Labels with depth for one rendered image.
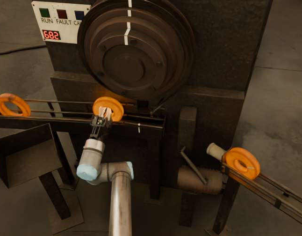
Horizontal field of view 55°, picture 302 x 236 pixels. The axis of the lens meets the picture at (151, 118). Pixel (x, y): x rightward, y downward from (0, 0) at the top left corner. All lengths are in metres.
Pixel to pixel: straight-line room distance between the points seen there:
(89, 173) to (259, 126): 1.62
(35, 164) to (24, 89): 1.56
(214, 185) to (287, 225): 0.73
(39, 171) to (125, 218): 0.55
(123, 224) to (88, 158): 0.34
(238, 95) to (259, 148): 1.03
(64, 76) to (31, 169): 0.49
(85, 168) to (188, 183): 0.52
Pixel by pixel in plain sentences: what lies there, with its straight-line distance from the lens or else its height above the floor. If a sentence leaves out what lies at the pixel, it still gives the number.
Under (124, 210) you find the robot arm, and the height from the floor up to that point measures 0.71.
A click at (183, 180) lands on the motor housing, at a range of 1.49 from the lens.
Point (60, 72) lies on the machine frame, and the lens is 1.58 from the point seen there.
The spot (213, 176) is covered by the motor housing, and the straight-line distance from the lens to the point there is 1.50.
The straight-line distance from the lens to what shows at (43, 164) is 1.54.
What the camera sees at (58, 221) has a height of 0.01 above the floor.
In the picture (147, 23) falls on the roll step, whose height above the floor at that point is 1.27.
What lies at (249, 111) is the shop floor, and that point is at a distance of 2.64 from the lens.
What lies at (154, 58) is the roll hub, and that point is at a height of 1.17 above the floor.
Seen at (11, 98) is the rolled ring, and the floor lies 0.77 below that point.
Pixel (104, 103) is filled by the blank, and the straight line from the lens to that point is 1.44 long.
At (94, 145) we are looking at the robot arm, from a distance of 1.32.
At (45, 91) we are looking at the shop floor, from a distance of 2.92.
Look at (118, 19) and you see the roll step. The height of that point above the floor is 1.28.
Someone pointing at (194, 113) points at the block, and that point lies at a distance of 1.38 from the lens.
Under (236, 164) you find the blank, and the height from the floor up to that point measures 0.68.
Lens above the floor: 1.77
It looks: 46 degrees down
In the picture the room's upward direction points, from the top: 2 degrees counter-clockwise
